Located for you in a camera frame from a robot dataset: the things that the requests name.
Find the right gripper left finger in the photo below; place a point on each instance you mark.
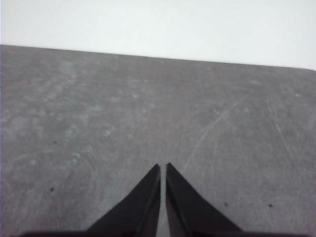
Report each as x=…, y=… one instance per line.
x=138, y=212

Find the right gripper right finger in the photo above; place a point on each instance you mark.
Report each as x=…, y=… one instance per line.
x=187, y=212

